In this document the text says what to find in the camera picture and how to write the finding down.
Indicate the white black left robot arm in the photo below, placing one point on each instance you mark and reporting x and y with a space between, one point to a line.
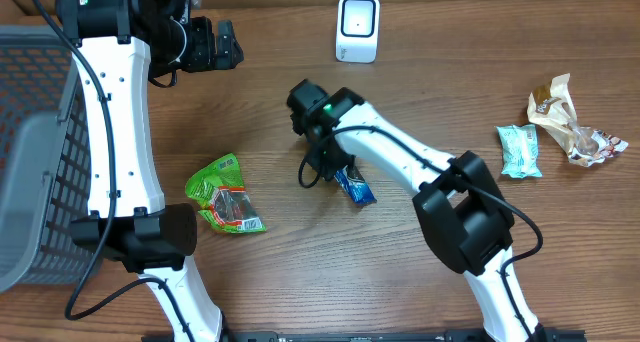
120 49

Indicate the grey plastic basket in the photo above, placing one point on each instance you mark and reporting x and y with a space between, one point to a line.
45 159

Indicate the beige brown snack bag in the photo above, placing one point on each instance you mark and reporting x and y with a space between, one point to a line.
551 107

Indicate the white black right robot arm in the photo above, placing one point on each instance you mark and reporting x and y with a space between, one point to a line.
463 216

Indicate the mint green wipes pack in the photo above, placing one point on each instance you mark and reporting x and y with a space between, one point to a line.
520 151

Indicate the blue Oreo cookie pack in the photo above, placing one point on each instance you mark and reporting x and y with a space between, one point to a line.
355 186

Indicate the green snack bag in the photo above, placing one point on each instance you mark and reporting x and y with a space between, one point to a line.
224 202

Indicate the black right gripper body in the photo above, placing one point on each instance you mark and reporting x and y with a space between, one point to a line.
326 156

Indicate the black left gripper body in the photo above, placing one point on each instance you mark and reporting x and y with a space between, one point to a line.
190 49

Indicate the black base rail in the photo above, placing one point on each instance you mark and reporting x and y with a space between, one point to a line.
458 335

